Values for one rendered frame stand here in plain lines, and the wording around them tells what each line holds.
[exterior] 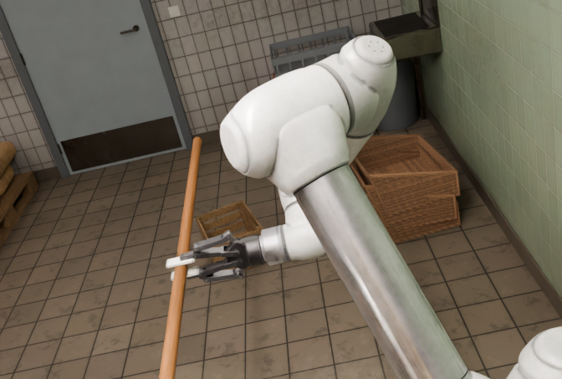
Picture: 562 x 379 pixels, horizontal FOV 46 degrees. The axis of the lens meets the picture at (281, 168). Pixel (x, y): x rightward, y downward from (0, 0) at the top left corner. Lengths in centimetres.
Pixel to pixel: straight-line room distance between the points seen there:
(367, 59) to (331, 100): 9
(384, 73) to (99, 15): 427
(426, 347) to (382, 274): 12
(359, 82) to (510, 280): 236
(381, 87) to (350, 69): 6
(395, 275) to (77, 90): 460
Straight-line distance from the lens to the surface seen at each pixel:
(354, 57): 108
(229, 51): 521
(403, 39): 407
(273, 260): 159
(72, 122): 555
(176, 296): 153
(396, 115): 488
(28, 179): 564
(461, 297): 326
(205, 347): 332
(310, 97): 103
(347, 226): 101
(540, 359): 113
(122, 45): 526
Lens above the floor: 205
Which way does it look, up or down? 26 degrees down
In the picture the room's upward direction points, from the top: 14 degrees counter-clockwise
